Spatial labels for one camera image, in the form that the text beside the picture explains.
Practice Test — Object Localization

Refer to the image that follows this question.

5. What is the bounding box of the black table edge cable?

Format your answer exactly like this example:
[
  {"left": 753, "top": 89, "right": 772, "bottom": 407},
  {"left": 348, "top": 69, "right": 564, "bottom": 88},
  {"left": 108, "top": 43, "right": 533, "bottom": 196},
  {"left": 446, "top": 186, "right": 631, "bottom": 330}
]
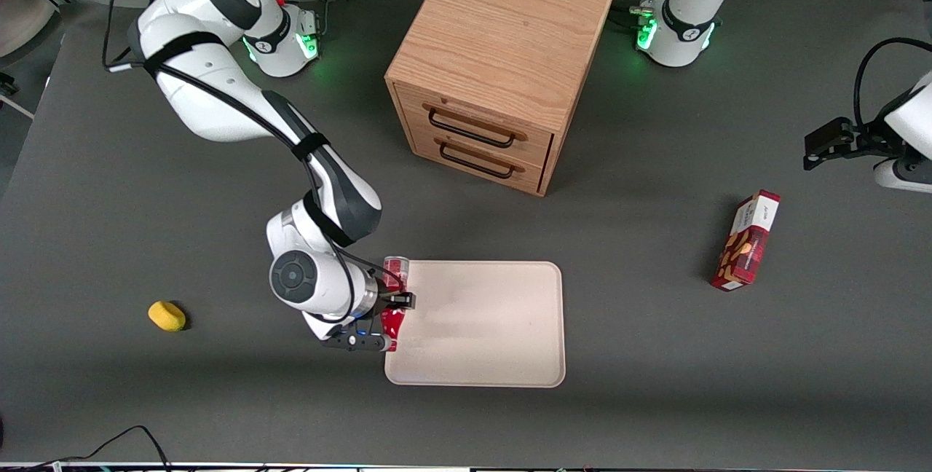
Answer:
[{"left": 0, "top": 425, "right": 173, "bottom": 472}]

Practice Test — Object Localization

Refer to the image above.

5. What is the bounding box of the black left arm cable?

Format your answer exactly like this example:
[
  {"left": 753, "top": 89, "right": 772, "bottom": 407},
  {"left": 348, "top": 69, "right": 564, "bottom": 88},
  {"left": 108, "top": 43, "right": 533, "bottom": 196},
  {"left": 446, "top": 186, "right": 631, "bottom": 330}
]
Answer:
[{"left": 853, "top": 36, "right": 932, "bottom": 130}]

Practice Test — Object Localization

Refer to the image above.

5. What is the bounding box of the black metal drawer handle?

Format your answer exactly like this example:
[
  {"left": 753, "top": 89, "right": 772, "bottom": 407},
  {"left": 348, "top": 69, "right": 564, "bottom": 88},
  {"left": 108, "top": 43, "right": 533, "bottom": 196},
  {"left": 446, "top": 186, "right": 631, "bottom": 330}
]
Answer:
[
  {"left": 438, "top": 141, "right": 516, "bottom": 181},
  {"left": 427, "top": 107, "right": 517, "bottom": 149}
]

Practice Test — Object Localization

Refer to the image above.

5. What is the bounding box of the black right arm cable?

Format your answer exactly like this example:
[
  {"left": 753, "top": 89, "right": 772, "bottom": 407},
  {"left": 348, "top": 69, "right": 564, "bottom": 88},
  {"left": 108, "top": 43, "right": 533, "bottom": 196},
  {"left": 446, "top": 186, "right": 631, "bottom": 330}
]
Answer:
[{"left": 102, "top": 0, "right": 408, "bottom": 327}]

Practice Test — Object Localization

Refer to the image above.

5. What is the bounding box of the red snack box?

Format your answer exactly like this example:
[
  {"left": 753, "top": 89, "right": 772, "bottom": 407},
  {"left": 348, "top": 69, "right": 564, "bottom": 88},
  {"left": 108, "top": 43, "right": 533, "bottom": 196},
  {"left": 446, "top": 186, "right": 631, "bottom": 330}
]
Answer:
[{"left": 711, "top": 189, "right": 781, "bottom": 292}]

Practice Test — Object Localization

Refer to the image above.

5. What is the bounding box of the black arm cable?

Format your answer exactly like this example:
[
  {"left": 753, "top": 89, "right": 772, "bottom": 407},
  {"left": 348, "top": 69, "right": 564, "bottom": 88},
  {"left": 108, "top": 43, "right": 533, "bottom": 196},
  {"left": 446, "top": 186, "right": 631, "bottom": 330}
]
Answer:
[
  {"left": 853, "top": 36, "right": 932, "bottom": 130},
  {"left": 102, "top": 0, "right": 408, "bottom": 327}
]

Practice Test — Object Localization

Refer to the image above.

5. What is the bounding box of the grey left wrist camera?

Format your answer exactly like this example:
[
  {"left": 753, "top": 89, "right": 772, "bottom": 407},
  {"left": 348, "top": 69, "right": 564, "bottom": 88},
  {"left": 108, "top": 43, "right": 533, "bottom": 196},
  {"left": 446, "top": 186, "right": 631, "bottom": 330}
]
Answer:
[{"left": 873, "top": 157, "right": 932, "bottom": 194}]

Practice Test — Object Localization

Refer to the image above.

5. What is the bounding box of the yellow sponge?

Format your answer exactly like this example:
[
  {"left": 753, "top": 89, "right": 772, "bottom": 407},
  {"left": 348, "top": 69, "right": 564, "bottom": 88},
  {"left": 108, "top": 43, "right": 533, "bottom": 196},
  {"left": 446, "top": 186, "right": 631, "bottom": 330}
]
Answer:
[{"left": 148, "top": 301, "right": 186, "bottom": 332}]

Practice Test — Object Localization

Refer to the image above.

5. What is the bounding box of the wooden drawer cabinet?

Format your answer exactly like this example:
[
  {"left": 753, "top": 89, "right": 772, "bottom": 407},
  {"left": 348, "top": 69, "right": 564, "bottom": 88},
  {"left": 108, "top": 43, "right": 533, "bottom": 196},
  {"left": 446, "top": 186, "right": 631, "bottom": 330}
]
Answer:
[{"left": 384, "top": 0, "right": 617, "bottom": 197}]

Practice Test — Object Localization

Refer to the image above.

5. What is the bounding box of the beige rectangular tray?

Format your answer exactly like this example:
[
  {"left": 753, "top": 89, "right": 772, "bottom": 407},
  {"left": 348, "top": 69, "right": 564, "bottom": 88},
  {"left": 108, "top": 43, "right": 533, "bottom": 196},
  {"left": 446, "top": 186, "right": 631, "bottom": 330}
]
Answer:
[{"left": 384, "top": 260, "right": 566, "bottom": 388}]

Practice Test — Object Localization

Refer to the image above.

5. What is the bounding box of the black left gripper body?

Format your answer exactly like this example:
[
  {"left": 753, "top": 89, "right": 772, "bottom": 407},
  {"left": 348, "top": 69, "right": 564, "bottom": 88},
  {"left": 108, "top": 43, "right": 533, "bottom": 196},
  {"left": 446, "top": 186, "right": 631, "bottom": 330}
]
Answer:
[{"left": 850, "top": 115, "right": 908, "bottom": 164}]

